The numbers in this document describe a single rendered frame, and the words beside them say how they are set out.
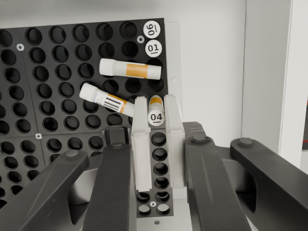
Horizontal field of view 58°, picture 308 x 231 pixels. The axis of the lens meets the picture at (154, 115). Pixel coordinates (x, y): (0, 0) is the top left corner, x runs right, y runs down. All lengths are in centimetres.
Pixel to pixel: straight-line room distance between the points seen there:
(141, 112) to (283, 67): 11
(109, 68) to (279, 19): 13
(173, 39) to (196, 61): 3
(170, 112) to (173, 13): 15
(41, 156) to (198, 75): 17
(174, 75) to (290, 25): 12
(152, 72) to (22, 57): 10
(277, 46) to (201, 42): 9
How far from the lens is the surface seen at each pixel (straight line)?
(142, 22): 22
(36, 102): 25
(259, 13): 26
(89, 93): 22
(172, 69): 27
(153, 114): 19
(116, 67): 21
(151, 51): 21
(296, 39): 21
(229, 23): 29
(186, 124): 15
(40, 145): 26
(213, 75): 29
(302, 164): 46
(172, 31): 27
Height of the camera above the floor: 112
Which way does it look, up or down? 72 degrees down
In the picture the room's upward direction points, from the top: 180 degrees clockwise
